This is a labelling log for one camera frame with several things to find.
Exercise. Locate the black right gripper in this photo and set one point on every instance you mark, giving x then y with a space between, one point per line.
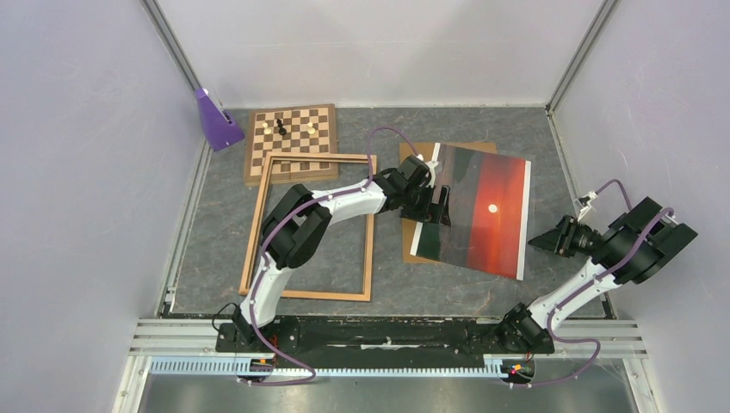
559 239

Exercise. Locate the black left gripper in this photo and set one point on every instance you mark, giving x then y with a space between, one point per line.
431 214

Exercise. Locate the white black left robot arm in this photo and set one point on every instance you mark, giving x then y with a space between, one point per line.
289 236

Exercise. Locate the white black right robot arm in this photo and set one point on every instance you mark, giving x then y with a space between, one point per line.
633 249

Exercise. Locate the red sunset photo print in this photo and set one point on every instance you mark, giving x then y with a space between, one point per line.
489 212

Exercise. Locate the brown cardboard backing board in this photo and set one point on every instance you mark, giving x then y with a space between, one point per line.
408 227

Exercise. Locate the wooden chessboard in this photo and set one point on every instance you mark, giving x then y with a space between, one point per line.
297 140

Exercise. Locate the black chess piece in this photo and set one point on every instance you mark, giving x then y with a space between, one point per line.
281 128

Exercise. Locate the purple wedge stand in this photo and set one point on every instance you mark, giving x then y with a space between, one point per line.
220 129

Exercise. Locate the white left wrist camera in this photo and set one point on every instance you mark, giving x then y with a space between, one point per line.
434 167

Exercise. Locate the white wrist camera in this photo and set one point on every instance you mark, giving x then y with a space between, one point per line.
584 204
434 167

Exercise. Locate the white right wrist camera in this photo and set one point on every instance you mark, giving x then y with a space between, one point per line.
584 204

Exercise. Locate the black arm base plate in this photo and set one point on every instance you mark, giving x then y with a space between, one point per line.
297 334

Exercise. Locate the wooden picture frame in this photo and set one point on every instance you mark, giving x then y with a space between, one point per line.
254 237

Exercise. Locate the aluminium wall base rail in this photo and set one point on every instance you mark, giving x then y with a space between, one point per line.
167 294

